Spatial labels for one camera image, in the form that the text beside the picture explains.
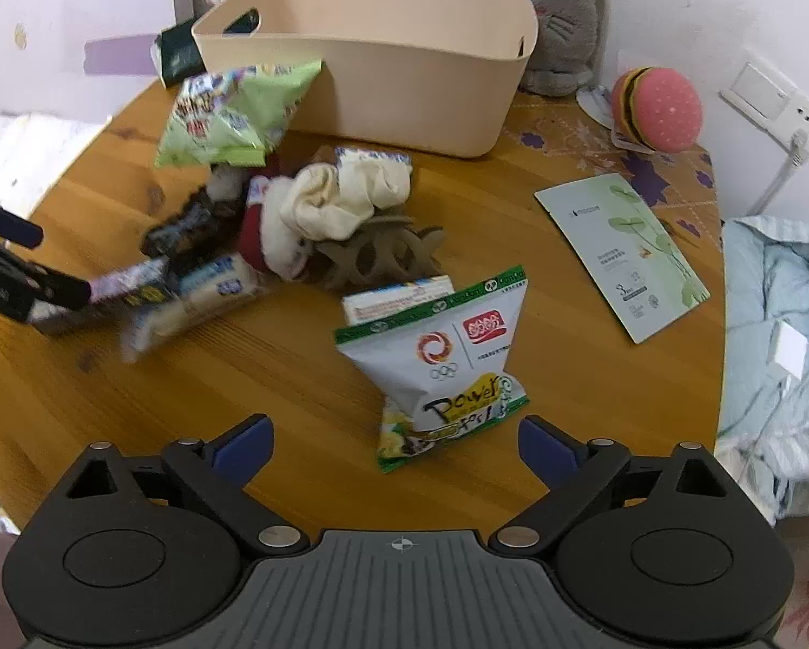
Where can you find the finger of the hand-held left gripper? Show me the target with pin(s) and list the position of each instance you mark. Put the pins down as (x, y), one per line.
(66, 291)
(12, 230)

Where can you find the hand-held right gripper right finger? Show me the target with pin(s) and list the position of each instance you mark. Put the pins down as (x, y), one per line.
(546, 449)

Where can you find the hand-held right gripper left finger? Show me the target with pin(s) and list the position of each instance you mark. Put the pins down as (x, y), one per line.
(245, 449)

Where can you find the blue floral tissue pack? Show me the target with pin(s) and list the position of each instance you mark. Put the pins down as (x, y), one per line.
(133, 280)

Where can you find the small black box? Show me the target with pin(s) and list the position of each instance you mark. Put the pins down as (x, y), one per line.
(181, 226)

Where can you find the white snack bag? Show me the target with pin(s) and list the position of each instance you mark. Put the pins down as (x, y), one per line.
(431, 351)

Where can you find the white blue packet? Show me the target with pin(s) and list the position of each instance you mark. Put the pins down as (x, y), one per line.
(370, 157)
(221, 284)

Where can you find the red sock with white fluff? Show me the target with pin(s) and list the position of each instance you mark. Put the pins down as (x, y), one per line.
(252, 236)

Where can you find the white carton box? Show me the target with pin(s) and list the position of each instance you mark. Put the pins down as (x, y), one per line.
(391, 301)

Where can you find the green snack bag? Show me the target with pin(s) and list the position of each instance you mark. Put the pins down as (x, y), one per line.
(235, 115)

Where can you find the cream scrunchie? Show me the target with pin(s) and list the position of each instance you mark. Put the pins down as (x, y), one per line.
(323, 206)

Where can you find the beige plastic basket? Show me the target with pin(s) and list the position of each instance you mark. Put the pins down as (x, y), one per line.
(377, 81)

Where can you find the wooden desktop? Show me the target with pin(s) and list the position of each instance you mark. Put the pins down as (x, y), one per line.
(276, 365)

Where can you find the white cloth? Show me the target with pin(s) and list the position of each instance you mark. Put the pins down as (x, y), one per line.
(32, 155)

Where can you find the green white face mask packet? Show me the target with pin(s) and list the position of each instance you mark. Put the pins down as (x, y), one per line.
(621, 250)

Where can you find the dark green tissue pack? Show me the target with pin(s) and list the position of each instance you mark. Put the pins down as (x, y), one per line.
(177, 54)

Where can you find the light blue blanket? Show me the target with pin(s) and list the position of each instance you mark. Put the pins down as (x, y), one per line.
(756, 324)

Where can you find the white charger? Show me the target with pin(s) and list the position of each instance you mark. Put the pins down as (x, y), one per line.
(796, 348)

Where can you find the white paper tag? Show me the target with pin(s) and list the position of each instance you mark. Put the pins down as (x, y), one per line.
(597, 105)

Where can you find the pink burger plush toy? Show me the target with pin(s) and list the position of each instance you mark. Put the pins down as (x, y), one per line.
(668, 111)

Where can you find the grey cat plush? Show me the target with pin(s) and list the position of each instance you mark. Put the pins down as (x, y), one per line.
(566, 13)

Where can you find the white wall socket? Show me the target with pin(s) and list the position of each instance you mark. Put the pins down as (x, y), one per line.
(763, 91)

